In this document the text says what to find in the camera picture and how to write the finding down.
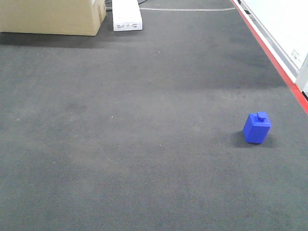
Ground brown cardboard box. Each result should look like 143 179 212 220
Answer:
0 0 106 36

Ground white long cardboard box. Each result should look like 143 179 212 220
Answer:
112 0 143 32

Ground blue plastic block part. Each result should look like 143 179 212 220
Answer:
243 112 272 144

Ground white machine housing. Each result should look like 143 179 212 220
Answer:
238 0 308 93

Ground red conveyor side rail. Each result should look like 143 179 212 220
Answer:
231 0 308 114

